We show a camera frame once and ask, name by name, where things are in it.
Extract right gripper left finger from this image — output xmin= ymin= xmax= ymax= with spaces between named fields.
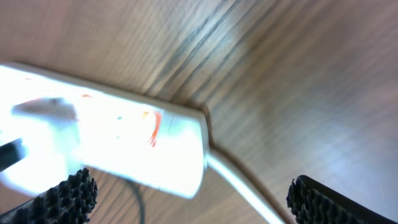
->
xmin=1 ymin=168 xmax=98 ymax=224

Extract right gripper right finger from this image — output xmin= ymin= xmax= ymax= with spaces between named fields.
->
xmin=286 ymin=175 xmax=397 ymax=224

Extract black USB charging cable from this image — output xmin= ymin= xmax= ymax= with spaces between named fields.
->
xmin=0 ymin=138 xmax=147 ymax=224

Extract white charger plug adapter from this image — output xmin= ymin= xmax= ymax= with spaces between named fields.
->
xmin=0 ymin=98 xmax=81 ymax=197

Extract white power strip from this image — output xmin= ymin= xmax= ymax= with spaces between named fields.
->
xmin=1 ymin=63 xmax=208 ymax=198

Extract white power strip cord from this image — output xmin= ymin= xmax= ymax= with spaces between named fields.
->
xmin=205 ymin=149 xmax=287 ymax=224

